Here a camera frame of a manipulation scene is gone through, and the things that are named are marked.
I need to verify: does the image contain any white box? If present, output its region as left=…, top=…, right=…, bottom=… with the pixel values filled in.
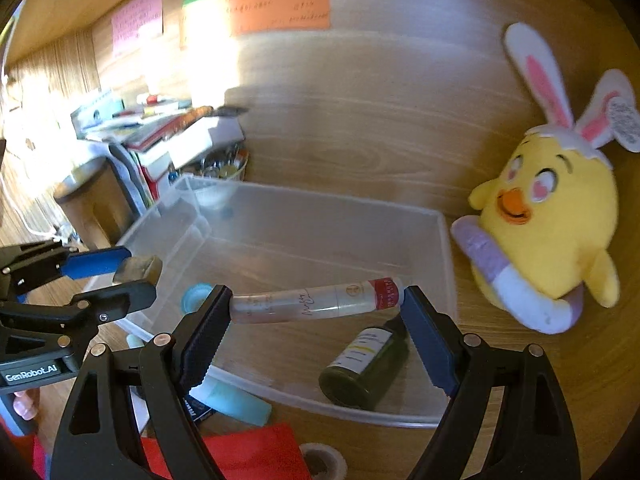
left=167, top=120, right=246, bottom=168

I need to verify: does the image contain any orange sticky note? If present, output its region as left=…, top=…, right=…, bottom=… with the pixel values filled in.
left=230, top=0, right=332, bottom=36

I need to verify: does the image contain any yellow chick plush toy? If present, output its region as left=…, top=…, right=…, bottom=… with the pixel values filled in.
left=450, top=22, right=640, bottom=336

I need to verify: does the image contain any blue round cap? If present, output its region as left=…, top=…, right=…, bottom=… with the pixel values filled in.
left=182, top=283, right=214, bottom=314

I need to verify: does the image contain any brown mug with lid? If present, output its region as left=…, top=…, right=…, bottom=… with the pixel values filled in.
left=54, top=157, right=133, bottom=251

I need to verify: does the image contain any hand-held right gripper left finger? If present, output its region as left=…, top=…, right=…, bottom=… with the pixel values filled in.
left=50, top=284, right=235, bottom=480

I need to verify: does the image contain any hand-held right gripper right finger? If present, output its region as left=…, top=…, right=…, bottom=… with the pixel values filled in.
left=401, top=284, right=583, bottom=480

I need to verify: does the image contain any dark green bottle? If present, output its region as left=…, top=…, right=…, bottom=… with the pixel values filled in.
left=319, top=316, right=410, bottom=410

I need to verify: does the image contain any person's red garment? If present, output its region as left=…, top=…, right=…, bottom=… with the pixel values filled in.
left=0, top=432, right=56, bottom=480

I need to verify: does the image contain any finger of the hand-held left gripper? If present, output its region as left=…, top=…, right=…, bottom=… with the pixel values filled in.
left=0, top=280, right=158, bottom=361
left=0, top=240, right=132, bottom=301

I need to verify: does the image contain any white cable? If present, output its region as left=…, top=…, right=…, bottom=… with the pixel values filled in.
left=0, top=150, right=66, bottom=241

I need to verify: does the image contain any tape roll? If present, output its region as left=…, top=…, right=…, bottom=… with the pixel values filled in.
left=300, top=442, right=347, bottom=480

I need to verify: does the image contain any small pink object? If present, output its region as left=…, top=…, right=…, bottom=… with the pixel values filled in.
left=14, top=392, right=40, bottom=421

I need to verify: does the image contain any clear tube with red cap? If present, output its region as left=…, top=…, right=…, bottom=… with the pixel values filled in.
left=230, top=276, right=406, bottom=325

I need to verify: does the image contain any clear plastic storage bin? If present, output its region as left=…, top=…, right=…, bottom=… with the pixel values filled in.
left=82, top=175, right=458, bottom=428

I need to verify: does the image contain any pink sticky note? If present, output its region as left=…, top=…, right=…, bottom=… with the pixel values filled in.
left=111, top=0, right=165, bottom=56

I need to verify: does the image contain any teal tube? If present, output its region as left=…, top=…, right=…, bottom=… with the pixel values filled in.
left=190, top=375, right=273, bottom=427

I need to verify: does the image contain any stack of books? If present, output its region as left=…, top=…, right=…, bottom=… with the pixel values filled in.
left=72, top=90, right=246, bottom=211

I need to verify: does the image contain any red box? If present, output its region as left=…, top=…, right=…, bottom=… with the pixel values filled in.
left=140, top=422, right=312, bottom=480

